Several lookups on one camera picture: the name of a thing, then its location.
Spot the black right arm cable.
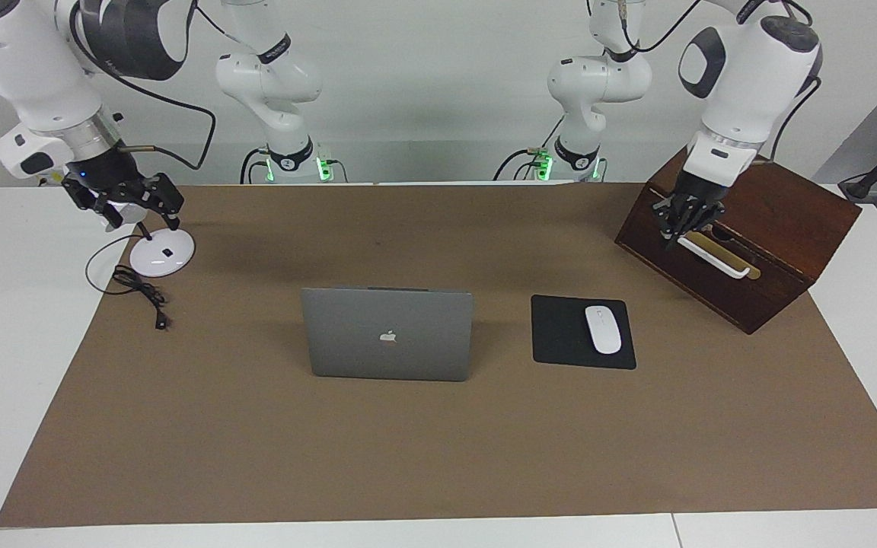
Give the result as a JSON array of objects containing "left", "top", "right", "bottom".
[{"left": 65, "top": 0, "right": 218, "bottom": 170}]

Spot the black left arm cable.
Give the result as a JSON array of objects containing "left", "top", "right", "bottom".
[{"left": 617, "top": 0, "right": 824, "bottom": 161}]

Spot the white computer mouse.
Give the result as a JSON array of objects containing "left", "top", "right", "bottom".
[{"left": 585, "top": 305, "right": 623, "bottom": 355}]

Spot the black mouse pad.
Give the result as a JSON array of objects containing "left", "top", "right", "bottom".
[{"left": 531, "top": 295, "right": 637, "bottom": 371}]

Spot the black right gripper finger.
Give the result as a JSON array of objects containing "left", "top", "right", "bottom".
[
  {"left": 75, "top": 189, "right": 126, "bottom": 231},
  {"left": 143, "top": 173, "right": 185, "bottom": 231}
]

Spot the black base cable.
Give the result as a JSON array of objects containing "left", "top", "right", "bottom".
[
  {"left": 239, "top": 147, "right": 272, "bottom": 185},
  {"left": 493, "top": 114, "right": 565, "bottom": 182}
]

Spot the white desk lamp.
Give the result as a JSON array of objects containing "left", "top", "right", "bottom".
[{"left": 100, "top": 194, "right": 196, "bottom": 278}]

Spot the dark brown wooden box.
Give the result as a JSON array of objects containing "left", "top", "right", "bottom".
[{"left": 614, "top": 145, "right": 863, "bottom": 336}]

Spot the black lamp power cable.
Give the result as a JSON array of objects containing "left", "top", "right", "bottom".
[{"left": 86, "top": 232, "right": 173, "bottom": 331}]

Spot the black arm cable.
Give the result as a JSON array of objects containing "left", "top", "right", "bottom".
[
  {"left": 617, "top": 0, "right": 824, "bottom": 161},
  {"left": 65, "top": 0, "right": 218, "bottom": 170}
]

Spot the white box handle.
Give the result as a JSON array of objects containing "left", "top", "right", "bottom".
[{"left": 674, "top": 232, "right": 751, "bottom": 279}]

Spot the black right base cable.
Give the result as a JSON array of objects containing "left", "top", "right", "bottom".
[{"left": 239, "top": 147, "right": 272, "bottom": 185}]

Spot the brown table mat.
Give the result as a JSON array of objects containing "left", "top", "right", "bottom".
[{"left": 0, "top": 183, "right": 877, "bottom": 528}]

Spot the black left base cable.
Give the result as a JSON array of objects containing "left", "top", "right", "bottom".
[{"left": 493, "top": 114, "right": 565, "bottom": 182}]

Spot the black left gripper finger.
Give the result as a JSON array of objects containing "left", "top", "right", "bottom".
[
  {"left": 652, "top": 199, "right": 683, "bottom": 250},
  {"left": 681, "top": 209, "right": 717, "bottom": 237}
]

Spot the grey apple laptop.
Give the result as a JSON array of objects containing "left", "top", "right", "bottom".
[{"left": 301, "top": 286, "right": 474, "bottom": 382}]

